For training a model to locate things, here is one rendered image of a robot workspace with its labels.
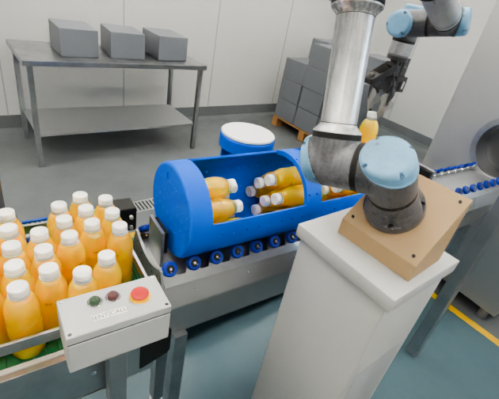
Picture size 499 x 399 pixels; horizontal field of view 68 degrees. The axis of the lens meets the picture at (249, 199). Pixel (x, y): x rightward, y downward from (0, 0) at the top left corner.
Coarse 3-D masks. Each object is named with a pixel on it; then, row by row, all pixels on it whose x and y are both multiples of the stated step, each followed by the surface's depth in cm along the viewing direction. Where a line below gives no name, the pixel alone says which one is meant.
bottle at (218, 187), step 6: (210, 180) 108; (216, 180) 109; (222, 180) 110; (228, 180) 112; (210, 186) 107; (216, 186) 108; (222, 186) 109; (228, 186) 111; (210, 192) 107; (216, 192) 108; (222, 192) 109; (216, 198) 110
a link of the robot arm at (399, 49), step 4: (392, 40) 123; (392, 44) 122; (396, 44) 121; (400, 44) 120; (404, 44) 120; (408, 44) 120; (412, 44) 124; (392, 48) 122; (396, 48) 121; (400, 48) 121; (404, 48) 120; (408, 48) 120; (412, 48) 121; (392, 52) 122; (396, 52) 122; (400, 52) 121; (404, 52) 121; (408, 52) 121; (400, 56) 122; (404, 56) 122; (408, 56) 122
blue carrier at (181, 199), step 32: (192, 160) 109; (224, 160) 121; (256, 160) 131; (288, 160) 142; (160, 192) 111; (192, 192) 96; (320, 192) 120; (192, 224) 96; (224, 224) 102; (256, 224) 109; (288, 224) 118
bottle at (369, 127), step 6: (366, 120) 134; (372, 120) 134; (360, 126) 136; (366, 126) 134; (372, 126) 133; (378, 126) 135; (366, 132) 134; (372, 132) 134; (366, 138) 135; (372, 138) 135
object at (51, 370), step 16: (128, 352) 94; (144, 352) 97; (160, 352) 101; (16, 368) 80; (32, 368) 80; (48, 368) 82; (64, 368) 85; (96, 368) 90; (128, 368) 97; (144, 368) 101; (0, 384) 77; (16, 384) 79; (32, 384) 82; (48, 384) 84; (64, 384) 87; (80, 384) 90; (96, 384) 94
